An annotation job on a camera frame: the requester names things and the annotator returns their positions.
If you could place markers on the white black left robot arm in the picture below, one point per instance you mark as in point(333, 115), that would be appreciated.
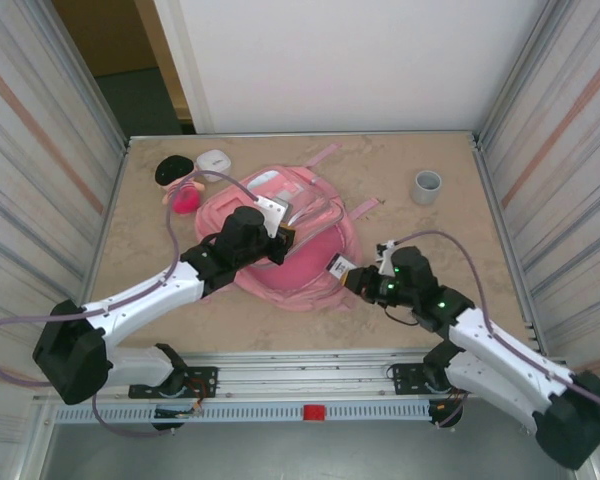
point(140, 300)

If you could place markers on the plush doll with black hair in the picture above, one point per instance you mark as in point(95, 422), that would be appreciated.
point(172, 167)

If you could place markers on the white square lidded box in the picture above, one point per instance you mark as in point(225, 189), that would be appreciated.
point(214, 161)

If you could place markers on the red button on rail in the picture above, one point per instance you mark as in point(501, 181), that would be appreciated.
point(314, 412)

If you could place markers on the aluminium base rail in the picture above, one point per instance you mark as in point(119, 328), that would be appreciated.
point(305, 372)

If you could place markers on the brown wooden door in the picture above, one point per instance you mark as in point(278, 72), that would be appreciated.
point(110, 35)

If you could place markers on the grey plastic cup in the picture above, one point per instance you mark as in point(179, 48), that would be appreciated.
point(426, 192)

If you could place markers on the pink school backpack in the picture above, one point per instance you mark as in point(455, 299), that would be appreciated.
point(310, 265)

